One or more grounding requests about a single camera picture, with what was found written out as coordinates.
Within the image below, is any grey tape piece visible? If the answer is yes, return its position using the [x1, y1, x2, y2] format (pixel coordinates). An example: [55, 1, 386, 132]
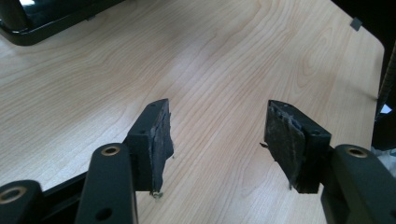
[349, 17, 363, 32]

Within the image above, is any black shoe rack red top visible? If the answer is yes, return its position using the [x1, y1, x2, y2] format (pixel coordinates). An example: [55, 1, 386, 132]
[0, 0, 125, 47]

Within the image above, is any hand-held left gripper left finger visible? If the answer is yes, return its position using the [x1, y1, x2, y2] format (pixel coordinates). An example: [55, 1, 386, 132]
[123, 98, 175, 195]

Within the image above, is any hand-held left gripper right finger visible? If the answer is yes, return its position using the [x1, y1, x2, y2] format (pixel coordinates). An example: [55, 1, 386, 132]
[263, 99, 332, 194]

